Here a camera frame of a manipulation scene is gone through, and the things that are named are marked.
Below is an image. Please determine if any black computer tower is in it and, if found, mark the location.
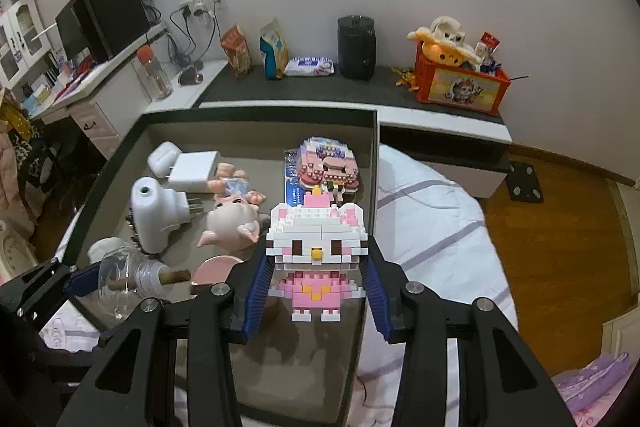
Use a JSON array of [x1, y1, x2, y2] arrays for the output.
[[72, 0, 151, 64]]

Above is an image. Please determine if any black bathroom scale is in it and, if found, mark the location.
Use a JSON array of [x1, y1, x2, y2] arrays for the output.
[[508, 160, 544, 204]]

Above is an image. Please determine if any wet wipes packet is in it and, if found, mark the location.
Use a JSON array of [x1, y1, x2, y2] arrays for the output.
[[283, 55, 334, 78]]

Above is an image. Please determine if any pink pig figurine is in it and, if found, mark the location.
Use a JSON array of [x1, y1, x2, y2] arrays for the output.
[[197, 161, 271, 254]]

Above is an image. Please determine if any white glass door cabinet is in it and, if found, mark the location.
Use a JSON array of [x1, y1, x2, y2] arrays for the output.
[[0, 0, 47, 88]]

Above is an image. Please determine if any long blue box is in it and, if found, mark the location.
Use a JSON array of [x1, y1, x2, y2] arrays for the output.
[[283, 149, 312, 208]]

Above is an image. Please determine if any black computer monitor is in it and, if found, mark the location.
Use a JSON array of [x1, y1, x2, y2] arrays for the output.
[[54, 0, 97, 61]]

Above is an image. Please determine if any pink box with dark inside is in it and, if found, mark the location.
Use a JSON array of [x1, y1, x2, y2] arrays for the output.
[[64, 106, 382, 427]]

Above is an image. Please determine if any red toy storage box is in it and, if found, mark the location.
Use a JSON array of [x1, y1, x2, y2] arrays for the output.
[[413, 41, 513, 116]]

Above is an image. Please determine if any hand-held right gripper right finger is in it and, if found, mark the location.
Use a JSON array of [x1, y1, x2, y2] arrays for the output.
[[361, 238, 577, 427]]

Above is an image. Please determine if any white electric brush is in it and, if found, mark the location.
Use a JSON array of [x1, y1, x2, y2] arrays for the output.
[[130, 176, 205, 256]]

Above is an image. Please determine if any black beaded hair clip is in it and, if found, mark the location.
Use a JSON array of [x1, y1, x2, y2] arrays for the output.
[[127, 213, 147, 254]]

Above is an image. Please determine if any rose gold round jar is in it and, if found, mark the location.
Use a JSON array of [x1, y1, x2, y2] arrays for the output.
[[192, 255, 247, 299]]

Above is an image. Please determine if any white desk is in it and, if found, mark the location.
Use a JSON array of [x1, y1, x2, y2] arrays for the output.
[[29, 21, 172, 160]]

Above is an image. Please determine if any dark computer mouse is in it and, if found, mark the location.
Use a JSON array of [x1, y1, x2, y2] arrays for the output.
[[178, 65, 205, 86]]

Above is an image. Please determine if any blue and yellow snack bag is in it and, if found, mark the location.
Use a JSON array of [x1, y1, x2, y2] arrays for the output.
[[258, 17, 290, 82]]

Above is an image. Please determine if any white charger plug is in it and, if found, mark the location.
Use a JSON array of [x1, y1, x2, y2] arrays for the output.
[[167, 150, 224, 196]]

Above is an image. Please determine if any clear bottle with orange cap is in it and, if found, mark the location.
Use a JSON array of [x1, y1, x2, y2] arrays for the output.
[[137, 45, 174, 101]]

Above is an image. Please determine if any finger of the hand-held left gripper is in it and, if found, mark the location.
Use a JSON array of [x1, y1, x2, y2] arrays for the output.
[[14, 258, 79, 314], [68, 262, 109, 297]]

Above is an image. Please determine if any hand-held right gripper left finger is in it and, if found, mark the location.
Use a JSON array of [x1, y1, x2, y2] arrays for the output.
[[55, 239, 275, 427]]

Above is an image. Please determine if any red snack bag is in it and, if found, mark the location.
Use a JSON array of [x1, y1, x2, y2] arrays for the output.
[[220, 24, 254, 78]]

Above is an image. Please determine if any white and orange plush toy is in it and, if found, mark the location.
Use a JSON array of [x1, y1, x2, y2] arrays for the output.
[[407, 15, 477, 66]]

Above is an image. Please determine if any pink printed blanket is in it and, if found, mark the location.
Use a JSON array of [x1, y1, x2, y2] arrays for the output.
[[550, 351, 639, 427]]

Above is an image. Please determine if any small yellow toy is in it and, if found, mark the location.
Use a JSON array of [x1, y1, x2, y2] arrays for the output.
[[392, 66, 419, 91]]

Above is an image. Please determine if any pink block model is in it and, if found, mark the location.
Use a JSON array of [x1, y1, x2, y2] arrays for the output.
[[292, 135, 362, 194]]

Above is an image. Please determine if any white cat block figure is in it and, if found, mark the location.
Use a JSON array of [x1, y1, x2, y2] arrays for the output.
[[264, 186, 371, 323]]

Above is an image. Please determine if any white rounded case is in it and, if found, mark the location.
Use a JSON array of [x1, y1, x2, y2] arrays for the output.
[[147, 141, 182, 180]]

